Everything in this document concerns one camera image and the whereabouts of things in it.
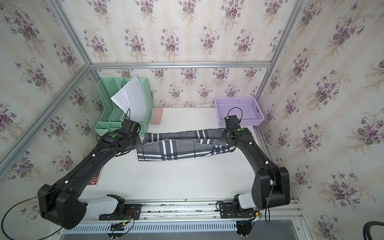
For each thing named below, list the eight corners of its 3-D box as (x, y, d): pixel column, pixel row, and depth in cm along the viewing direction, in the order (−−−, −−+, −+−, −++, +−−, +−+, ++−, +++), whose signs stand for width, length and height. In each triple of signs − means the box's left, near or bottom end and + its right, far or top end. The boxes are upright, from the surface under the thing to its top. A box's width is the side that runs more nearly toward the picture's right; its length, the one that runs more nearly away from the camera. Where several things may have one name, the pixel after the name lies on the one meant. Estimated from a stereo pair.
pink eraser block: (151, 124, 114) (150, 121, 112) (154, 109, 125) (153, 107, 122) (160, 124, 115) (159, 121, 112) (163, 109, 125) (162, 107, 122)
